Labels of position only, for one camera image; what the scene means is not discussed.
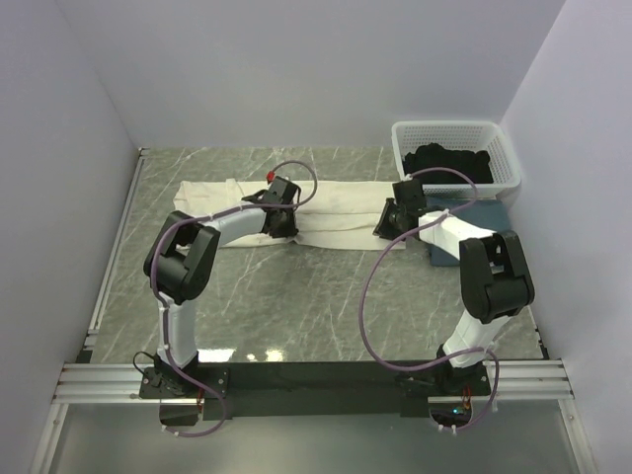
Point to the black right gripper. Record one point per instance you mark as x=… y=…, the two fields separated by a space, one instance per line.
x=387 y=223

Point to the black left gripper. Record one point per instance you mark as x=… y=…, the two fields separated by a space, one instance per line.
x=284 y=227

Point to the cream white t shirt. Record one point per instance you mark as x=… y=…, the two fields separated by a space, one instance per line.
x=341 y=216

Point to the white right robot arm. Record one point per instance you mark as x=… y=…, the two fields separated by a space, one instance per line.
x=495 y=281

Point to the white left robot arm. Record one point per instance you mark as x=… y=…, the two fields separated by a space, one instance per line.
x=180 y=261

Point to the black t shirt in basket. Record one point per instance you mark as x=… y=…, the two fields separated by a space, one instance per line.
x=474 y=165

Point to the folded blue t shirt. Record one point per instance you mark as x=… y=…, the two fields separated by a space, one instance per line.
x=485 y=213

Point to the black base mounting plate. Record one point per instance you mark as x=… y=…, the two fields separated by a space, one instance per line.
x=273 y=389

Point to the aluminium frame rail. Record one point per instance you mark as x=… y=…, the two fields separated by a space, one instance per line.
x=520 y=380

